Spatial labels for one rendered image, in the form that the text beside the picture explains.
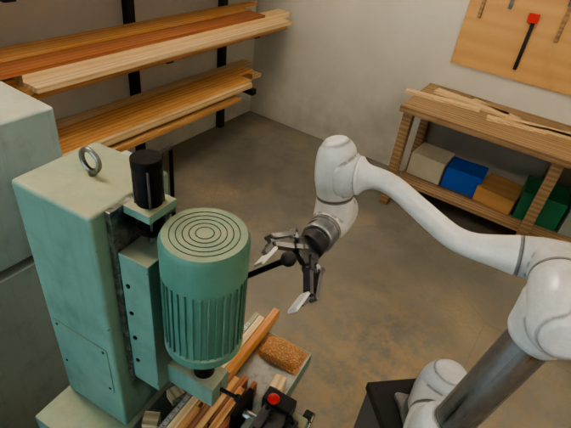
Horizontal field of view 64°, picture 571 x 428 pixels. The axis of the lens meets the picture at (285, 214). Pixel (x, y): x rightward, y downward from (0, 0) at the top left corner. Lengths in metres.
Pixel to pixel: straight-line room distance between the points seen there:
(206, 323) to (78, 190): 0.37
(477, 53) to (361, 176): 2.81
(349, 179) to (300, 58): 3.45
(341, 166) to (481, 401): 0.66
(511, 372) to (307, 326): 1.69
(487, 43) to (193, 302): 3.31
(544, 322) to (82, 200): 0.92
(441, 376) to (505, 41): 2.80
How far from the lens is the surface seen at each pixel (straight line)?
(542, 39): 3.81
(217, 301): 0.89
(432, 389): 1.55
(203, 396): 1.22
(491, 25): 3.85
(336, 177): 1.17
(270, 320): 1.48
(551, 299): 1.05
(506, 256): 1.21
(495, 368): 1.21
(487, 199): 3.73
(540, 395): 2.95
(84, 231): 0.95
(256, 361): 1.43
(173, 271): 0.86
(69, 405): 1.53
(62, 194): 0.99
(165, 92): 3.78
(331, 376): 2.55
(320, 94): 4.52
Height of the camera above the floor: 2.06
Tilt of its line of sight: 36 degrees down
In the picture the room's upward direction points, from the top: 8 degrees clockwise
